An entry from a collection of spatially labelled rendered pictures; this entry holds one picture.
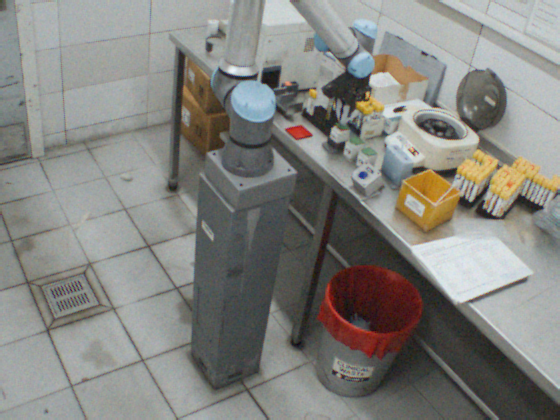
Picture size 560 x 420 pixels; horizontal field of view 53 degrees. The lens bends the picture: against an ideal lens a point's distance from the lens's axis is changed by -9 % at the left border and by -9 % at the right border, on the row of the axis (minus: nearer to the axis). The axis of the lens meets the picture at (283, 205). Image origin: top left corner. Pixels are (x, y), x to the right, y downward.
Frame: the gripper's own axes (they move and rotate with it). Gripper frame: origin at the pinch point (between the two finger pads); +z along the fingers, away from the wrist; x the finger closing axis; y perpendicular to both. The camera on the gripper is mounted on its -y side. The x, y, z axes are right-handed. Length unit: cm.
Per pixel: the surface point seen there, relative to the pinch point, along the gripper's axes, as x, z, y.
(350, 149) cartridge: -7.8, 5.5, -0.7
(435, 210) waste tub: -46.2, 2.0, -0.9
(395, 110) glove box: 5.8, 4.3, 32.0
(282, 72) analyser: 38.2, 0.4, 2.8
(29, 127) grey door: 164, 77, -68
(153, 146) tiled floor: 147, 98, 1
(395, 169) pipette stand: -23.6, 4.2, 4.5
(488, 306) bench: -77, 10, -7
